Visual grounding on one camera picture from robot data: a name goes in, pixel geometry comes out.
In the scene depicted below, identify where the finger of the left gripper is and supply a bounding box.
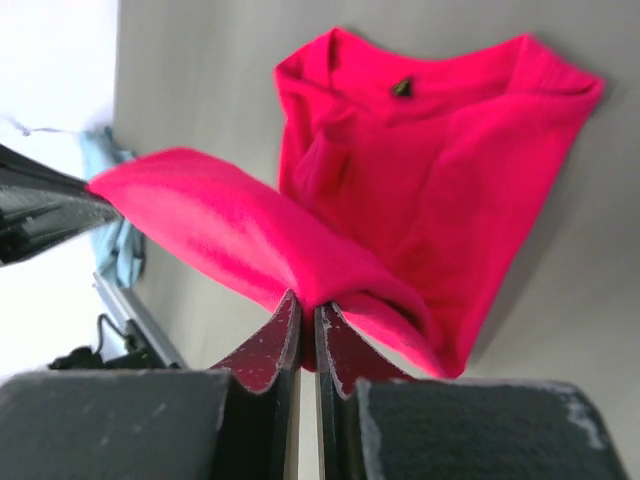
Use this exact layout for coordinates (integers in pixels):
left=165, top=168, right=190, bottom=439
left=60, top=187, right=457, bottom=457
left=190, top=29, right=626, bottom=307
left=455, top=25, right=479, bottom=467
left=1, top=146, right=122, bottom=267

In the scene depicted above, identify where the aluminium frame rail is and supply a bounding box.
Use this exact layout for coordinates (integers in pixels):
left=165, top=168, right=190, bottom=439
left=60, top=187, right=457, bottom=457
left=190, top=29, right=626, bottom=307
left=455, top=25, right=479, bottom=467
left=93, top=273, right=188, bottom=369

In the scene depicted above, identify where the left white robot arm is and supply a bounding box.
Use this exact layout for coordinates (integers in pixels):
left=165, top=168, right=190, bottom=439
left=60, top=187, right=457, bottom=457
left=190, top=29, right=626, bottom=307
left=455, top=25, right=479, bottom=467
left=1, top=146, right=146, bottom=370

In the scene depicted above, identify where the magenta t shirt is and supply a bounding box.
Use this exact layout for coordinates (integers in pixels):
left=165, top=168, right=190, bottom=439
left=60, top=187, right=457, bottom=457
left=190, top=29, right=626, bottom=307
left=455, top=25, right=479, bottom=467
left=88, top=28, right=605, bottom=378

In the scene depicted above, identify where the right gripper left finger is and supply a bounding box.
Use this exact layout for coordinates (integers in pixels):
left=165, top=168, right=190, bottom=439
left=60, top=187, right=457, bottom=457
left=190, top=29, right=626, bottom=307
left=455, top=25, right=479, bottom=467
left=1, top=293, right=302, bottom=479

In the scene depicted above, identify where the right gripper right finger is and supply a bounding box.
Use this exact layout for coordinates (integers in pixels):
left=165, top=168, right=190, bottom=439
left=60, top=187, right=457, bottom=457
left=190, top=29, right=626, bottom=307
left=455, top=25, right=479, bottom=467
left=314, top=304, right=626, bottom=479

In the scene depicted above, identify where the folded grey-blue t shirt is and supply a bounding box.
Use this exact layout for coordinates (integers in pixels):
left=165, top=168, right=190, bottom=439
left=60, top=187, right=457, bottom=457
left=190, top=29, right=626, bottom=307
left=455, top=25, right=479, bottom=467
left=79, top=126, right=146, bottom=289

